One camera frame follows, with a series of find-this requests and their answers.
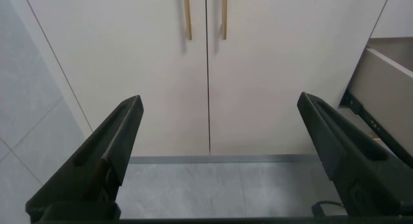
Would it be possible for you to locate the cream kitchen cabinet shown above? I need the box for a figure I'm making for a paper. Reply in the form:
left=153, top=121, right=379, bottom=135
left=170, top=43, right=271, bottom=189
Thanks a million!
left=6, top=0, right=413, bottom=164

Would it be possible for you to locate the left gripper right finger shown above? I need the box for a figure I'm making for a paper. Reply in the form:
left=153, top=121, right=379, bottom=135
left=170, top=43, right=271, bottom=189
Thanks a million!
left=296, top=92, right=413, bottom=217

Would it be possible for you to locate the open cream drawer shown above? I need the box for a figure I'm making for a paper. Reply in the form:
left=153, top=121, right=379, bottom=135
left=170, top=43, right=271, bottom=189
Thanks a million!
left=339, top=37, right=413, bottom=169

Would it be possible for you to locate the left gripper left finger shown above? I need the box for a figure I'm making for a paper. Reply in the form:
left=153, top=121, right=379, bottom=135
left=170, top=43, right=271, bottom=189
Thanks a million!
left=25, top=94, right=145, bottom=223

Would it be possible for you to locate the black cable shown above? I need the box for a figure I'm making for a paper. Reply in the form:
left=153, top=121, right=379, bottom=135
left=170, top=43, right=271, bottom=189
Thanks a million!
left=311, top=200, right=346, bottom=218

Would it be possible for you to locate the cream cabinet door gold handle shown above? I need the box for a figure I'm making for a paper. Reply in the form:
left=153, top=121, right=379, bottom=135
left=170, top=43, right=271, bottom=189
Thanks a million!
left=205, top=0, right=392, bottom=156
left=23, top=0, right=210, bottom=157

